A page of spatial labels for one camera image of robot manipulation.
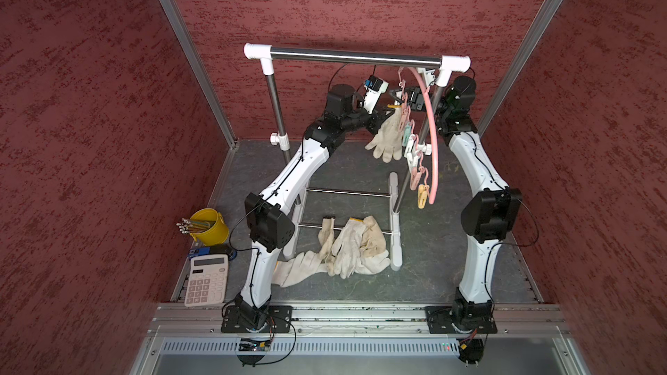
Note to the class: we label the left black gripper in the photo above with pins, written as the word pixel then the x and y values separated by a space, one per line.
pixel 377 117

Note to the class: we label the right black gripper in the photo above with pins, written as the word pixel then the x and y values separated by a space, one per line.
pixel 416 96

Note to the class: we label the pink clothespin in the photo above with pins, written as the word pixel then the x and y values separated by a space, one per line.
pixel 401 97

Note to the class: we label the yellow cuff white glove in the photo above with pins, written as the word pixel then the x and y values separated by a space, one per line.
pixel 387 143

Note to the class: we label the white clothespin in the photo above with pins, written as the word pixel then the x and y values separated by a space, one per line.
pixel 411 150

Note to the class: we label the pink clip hanger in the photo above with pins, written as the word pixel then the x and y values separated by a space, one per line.
pixel 427 147

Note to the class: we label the black cuff white glove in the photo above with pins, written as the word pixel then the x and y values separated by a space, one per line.
pixel 326 238

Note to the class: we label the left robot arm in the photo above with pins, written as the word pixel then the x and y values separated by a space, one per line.
pixel 267 213

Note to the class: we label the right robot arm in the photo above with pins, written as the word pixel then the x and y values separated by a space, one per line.
pixel 490 214

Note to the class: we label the yellow clothespin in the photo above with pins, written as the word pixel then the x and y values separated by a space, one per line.
pixel 423 195

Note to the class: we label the beige glove on pile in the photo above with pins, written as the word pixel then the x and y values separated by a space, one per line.
pixel 374 256

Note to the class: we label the clothes rack with steel bars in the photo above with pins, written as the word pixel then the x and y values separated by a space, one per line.
pixel 359 57

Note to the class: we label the white glove on pile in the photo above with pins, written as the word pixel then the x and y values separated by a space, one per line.
pixel 348 250

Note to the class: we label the white glove front left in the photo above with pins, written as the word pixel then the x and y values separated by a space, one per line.
pixel 293 272

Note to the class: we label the yellow cup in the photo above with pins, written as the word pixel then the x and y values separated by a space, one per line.
pixel 218 234

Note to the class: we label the blue object behind calculator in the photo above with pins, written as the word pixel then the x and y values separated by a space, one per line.
pixel 221 249

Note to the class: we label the pencils in cup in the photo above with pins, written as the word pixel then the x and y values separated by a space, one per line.
pixel 188 226

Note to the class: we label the white calculator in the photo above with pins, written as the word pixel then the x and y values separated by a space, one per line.
pixel 207 281

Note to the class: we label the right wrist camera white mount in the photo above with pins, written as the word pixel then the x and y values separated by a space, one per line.
pixel 428 76

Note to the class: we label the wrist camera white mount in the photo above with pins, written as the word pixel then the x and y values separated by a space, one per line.
pixel 428 76
pixel 374 87

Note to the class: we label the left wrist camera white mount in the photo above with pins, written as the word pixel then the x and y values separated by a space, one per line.
pixel 374 87

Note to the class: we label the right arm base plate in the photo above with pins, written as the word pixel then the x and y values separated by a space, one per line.
pixel 461 320

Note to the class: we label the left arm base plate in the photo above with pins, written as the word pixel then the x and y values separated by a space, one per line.
pixel 269 319

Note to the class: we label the aluminium front rail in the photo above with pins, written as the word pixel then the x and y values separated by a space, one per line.
pixel 321 319

